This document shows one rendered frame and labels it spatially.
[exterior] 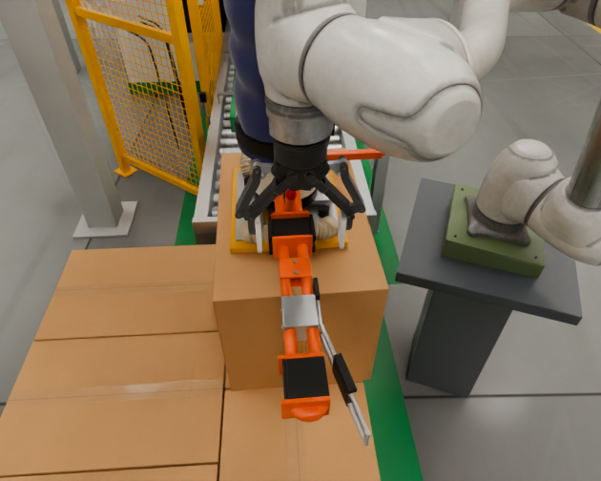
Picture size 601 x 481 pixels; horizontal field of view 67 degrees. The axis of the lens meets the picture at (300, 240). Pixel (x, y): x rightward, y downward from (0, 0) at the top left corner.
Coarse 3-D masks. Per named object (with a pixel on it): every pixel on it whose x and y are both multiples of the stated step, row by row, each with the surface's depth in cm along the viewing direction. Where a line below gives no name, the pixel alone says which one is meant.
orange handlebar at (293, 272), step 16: (288, 256) 92; (304, 256) 91; (288, 272) 88; (304, 272) 88; (288, 288) 85; (304, 288) 85; (288, 336) 78; (288, 352) 75; (304, 416) 68; (320, 416) 68
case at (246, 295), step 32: (224, 160) 141; (224, 192) 130; (224, 224) 120; (352, 224) 120; (224, 256) 111; (256, 256) 111; (320, 256) 111; (352, 256) 111; (224, 288) 104; (256, 288) 104; (320, 288) 104; (352, 288) 104; (384, 288) 104; (224, 320) 106; (256, 320) 107; (352, 320) 111; (224, 352) 115; (256, 352) 116; (352, 352) 121; (256, 384) 127
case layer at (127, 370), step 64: (128, 256) 167; (192, 256) 167; (64, 320) 147; (128, 320) 147; (192, 320) 147; (64, 384) 130; (128, 384) 130; (192, 384) 130; (0, 448) 117; (64, 448) 117; (128, 448) 117; (192, 448) 117; (256, 448) 117; (320, 448) 117
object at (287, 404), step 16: (320, 352) 74; (288, 368) 71; (304, 368) 71; (320, 368) 71; (288, 384) 70; (304, 384) 70; (320, 384) 70; (288, 400) 68; (304, 400) 68; (320, 400) 68; (288, 416) 70
